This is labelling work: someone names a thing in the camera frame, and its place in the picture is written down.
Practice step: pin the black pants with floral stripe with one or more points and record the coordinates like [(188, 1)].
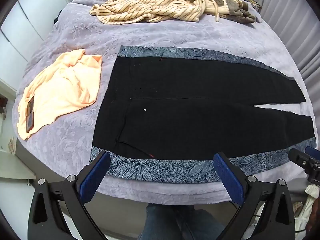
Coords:
[(187, 105)]

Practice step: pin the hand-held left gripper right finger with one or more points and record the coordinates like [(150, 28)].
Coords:
[(228, 177)]

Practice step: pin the white bag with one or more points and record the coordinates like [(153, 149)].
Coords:
[(307, 205)]

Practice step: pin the person's legs in blue jeans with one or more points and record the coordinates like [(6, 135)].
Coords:
[(175, 225)]

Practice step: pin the peach shirt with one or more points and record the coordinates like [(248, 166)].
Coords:
[(67, 87)]

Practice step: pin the white bedside cabinet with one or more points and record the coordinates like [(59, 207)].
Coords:
[(10, 170)]

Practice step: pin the lavender embossed bed blanket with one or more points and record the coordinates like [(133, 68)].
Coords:
[(175, 33)]

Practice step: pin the cream striped garment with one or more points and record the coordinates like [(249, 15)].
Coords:
[(140, 7)]

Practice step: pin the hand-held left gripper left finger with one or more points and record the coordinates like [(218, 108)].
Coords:
[(96, 176)]

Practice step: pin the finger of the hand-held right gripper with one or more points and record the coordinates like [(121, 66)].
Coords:
[(296, 156)]

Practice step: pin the brown grey garment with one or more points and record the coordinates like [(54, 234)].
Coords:
[(240, 12)]

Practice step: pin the white wardrobe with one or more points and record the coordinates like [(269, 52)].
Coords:
[(20, 30)]

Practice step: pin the black smartphone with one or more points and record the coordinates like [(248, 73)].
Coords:
[(30, 115)]

